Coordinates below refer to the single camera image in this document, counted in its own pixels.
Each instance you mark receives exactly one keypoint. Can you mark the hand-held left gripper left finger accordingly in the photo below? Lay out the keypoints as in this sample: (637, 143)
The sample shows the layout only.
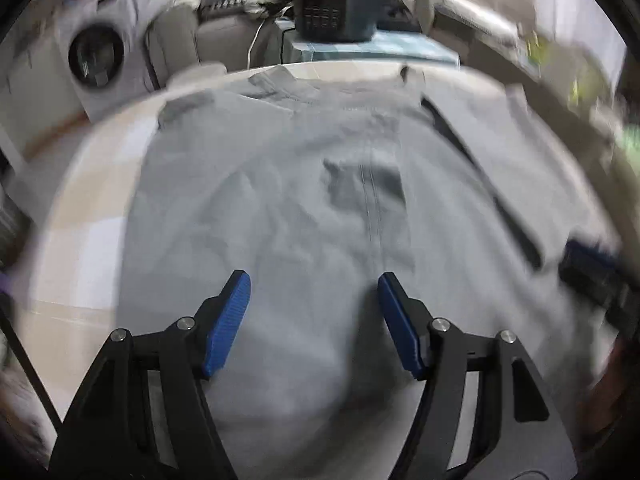
(227, 325)

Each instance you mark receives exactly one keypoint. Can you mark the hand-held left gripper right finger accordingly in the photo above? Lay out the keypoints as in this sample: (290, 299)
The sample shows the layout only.
(400, 325)

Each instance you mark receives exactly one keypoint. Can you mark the beige chair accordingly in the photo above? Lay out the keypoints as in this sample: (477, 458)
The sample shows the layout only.
(220, 40)

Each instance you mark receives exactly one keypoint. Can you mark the grey white clothes pile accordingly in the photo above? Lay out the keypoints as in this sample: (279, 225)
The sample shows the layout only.
(175, 0)

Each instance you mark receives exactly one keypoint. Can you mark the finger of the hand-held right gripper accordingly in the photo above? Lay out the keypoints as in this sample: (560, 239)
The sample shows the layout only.
(592, 272)

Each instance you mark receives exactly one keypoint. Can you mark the black appliance with red display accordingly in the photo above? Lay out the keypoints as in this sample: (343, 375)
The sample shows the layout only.
(340, 10)

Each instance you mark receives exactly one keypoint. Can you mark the teal box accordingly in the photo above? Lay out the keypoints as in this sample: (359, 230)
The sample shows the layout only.
(400, 46)

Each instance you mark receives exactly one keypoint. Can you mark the white washing machine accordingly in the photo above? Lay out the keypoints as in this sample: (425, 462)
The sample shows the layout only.
(95, 55)

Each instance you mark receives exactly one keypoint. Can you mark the grey garment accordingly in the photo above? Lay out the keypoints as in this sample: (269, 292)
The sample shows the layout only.
(300, 210)

